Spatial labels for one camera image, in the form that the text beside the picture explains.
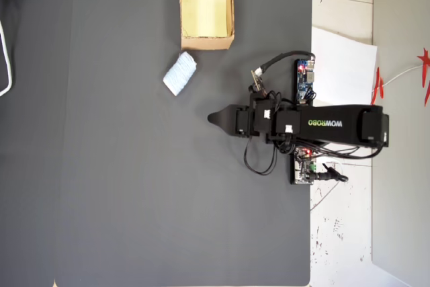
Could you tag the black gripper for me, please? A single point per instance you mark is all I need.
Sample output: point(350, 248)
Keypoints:
point(253, 120)

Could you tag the blue white cloth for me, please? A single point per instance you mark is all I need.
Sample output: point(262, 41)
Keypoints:
point(179, 73)

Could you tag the open cardboard box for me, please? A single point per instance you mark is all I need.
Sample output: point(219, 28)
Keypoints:
point(206, 43)

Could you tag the dark grey table mat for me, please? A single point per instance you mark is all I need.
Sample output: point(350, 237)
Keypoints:
point(151, 166)

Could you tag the blue circuit board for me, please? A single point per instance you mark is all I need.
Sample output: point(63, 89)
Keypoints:
point(305, 78)

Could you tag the white green circuit board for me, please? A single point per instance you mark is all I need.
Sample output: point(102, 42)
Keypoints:
point(304, 169)

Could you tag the black power plug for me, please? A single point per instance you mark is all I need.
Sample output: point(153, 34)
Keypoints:
point(327, 176)

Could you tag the white paper sheet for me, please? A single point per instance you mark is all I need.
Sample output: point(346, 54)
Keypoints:
point(342, 68)

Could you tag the narrow red sticker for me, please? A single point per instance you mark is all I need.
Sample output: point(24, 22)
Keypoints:
point(379, 87)

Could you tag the red star sticker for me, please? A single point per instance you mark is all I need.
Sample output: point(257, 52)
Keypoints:
point(426, 65)

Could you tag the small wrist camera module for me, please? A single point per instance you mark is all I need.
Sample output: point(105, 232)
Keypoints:
point(258, 84)

